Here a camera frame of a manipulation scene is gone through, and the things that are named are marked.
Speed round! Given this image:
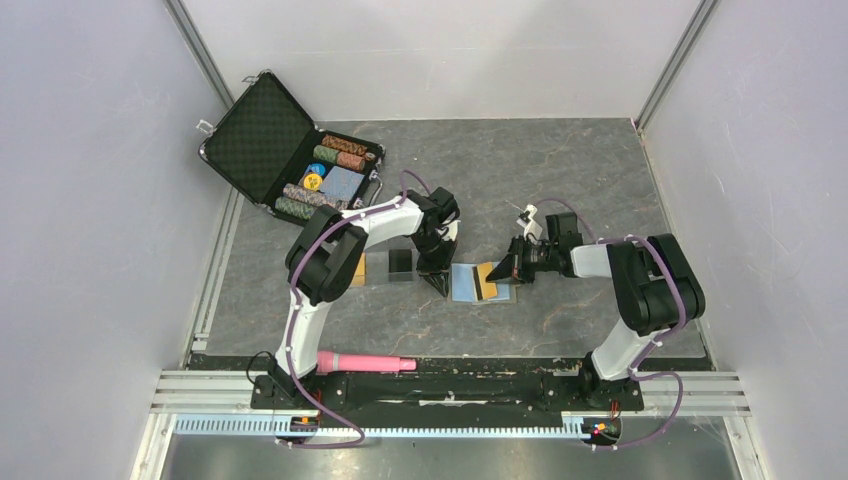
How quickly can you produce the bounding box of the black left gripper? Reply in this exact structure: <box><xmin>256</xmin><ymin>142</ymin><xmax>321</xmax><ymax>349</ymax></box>
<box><xmin>410</xmin><ymin>232</ymin><xmax>457</xmax><ymax>298</ymax></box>

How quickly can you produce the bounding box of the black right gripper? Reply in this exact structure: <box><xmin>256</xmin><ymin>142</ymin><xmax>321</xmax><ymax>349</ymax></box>
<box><xmin>486</xmin><ymin>234</ymin><xmax>558</xmax><ymax>284</ymax></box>

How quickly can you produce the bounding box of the beige card holder wallet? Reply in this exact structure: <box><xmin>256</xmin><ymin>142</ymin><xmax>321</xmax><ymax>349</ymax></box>
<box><xmin>450</xmin><ymin>262</ymin><xmax>517</xmax><ymax>305</ymax></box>

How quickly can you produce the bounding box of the gold credit card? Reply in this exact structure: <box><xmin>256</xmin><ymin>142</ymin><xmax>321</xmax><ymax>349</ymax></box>
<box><xmin>351</xmin><ymin>254</ymin><xmax>366</xmax><ymax>287</ymax></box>
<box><xmin>472</xmin><ymin>262</ymin><xmax>509</xmax><ymax>302</ymax></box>

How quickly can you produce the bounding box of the pink cylindrical marker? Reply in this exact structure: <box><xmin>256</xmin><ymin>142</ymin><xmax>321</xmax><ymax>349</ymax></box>
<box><xmin>317</xmin><ymin>351</ymin><xmax>417</xmax><ymax>374</ymax></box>

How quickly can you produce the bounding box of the clear acrylic card tray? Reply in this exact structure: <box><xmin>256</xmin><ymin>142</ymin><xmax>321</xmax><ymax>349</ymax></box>
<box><xmin>350</xmin><ymin>249</ymin><xmax>418</xmax><ymax>288</ymax></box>

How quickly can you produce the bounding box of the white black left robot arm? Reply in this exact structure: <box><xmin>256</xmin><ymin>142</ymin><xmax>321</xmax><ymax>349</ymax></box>
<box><xmin>275</xmin><ymin>187</ymin><xmax>460</xmax><ymax>408</ymax></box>

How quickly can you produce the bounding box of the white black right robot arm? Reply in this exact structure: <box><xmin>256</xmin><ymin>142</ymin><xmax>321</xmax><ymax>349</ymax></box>
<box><xmin>485</xmin><ymin>213</ymin><xmax>706</xmax><ymax>408</ymax></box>

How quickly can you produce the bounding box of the black poker chip case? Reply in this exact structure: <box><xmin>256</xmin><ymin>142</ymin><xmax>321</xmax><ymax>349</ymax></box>
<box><xmin>198</xmin><ymin>69</ymin><xmax>386</xmax><ymax>225</ymax></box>

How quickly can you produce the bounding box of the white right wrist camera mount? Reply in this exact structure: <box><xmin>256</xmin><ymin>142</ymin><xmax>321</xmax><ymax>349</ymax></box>
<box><xmin>517</xmin><ymin>204</ymin><xmax>543</xmax><ymax>245</ymax></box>

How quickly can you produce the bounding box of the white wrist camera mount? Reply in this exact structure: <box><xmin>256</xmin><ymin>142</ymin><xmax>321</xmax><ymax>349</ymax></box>
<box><xmin>442</xmin><ymin>219</ymin><xmax>461</xmax><ymax>242</ymax></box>
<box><xmin>517</xmin><ymin>204</ymin><xmax>543</xmax><ymax>245</ymax></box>

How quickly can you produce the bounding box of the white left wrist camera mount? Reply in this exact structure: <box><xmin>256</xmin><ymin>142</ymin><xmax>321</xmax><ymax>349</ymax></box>
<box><xmin>442</xmin><ymin>219</ymin><xmax>461</xmax><ymax>242</ymax></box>

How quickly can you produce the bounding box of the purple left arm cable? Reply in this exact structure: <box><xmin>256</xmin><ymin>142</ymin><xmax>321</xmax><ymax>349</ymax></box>
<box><xmin>286</xmin><ymin>169</ymin><xmax>435</xmax><ymax>450</ymax></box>

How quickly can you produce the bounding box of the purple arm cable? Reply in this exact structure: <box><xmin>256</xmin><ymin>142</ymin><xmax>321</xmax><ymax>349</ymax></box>
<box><xmin>286</xmin><ymin>169</ymin><xmax>435</xmax><ymax>450</ymax></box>
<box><xmin>533</xmin><ymin>198</ymin><xmax>690</xmax><ymax>450</ymax></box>

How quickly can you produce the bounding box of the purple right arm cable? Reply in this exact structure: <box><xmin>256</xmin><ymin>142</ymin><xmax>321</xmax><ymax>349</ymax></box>
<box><xmin>533</xmin><ymin>198</ymin><xmax>690</xmax><ymax>450</ymax></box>

